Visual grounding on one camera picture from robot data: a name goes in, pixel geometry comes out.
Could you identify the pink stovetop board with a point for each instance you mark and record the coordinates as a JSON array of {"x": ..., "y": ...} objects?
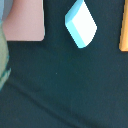
[{"x": 25, "y": 21}]

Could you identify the woven beige placemat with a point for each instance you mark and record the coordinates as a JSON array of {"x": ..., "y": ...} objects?
[{"x": 4, "y": 58}]

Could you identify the orange bread loaf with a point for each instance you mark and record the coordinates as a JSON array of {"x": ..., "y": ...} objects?
[{"x": 123, "y": 45}]

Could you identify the white and blue milk carton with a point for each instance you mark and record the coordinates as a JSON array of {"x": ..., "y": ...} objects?
[{"x": 80, "y": 24}]

